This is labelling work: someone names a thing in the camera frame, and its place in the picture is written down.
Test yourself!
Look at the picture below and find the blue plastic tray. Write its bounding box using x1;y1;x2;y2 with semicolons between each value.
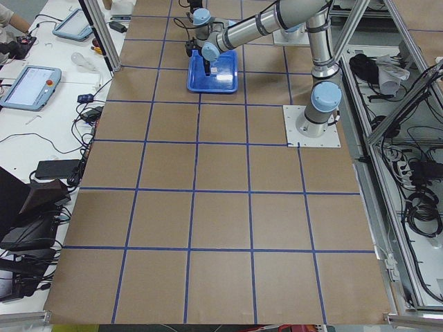
187;50;238;94

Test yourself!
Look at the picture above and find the far teach pendant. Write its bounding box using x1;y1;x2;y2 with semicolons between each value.
52;8;93;42

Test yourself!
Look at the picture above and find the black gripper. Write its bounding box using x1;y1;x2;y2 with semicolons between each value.
185;20;218;77

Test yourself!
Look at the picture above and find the near teach pendant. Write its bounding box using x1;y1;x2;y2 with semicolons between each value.
1;65;62;111

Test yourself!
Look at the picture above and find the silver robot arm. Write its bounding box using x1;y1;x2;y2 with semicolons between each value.
185;1;342;138

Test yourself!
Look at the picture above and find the black flat power brick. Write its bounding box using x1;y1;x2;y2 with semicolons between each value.
35;159;80;180

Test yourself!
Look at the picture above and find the small blue device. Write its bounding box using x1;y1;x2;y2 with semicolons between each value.
77;94;94;104

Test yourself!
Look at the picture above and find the yellow handled screwdriver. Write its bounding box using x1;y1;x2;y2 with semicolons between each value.
91;46;103;55

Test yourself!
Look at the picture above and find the black power adapter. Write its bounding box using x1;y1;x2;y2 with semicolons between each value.
109;21;127;33

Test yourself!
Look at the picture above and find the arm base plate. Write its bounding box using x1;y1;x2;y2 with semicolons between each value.
282;105;341;148

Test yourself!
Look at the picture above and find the aluminium frame post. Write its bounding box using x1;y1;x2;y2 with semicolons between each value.
78;0;121;73

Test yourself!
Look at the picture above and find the teach pendant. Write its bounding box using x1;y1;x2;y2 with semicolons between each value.
1;65;62;111
52;8;93;42

